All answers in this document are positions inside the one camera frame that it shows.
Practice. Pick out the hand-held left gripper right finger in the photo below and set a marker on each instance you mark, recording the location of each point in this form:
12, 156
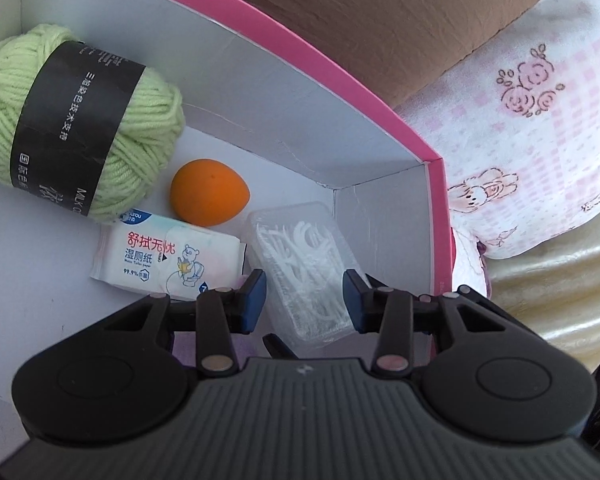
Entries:
355, 305

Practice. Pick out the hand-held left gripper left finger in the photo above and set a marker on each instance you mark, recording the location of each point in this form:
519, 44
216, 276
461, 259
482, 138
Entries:
252, 300

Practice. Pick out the clear floss pick box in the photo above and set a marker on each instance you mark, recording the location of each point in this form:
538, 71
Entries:
300, 245

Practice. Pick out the small white wipes pack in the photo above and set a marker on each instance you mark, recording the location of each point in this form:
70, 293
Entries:
145, 255

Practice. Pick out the orange makeup sponge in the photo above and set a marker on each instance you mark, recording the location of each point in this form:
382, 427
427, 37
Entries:
205, 190

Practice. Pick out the pink cardboard box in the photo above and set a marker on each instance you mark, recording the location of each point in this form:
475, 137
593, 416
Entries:
330, 125

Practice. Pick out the green yarn ball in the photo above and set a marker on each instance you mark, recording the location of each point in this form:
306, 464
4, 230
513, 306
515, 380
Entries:
145, 125

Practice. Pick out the red bear printed blanket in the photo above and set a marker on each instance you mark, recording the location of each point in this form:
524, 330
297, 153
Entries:
472, 265

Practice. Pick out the pink checkered pillow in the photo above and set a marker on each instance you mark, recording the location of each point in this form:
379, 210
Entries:
530, 135

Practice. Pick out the brown embroidered pillow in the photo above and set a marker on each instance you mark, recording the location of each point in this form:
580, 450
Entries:
405, 20

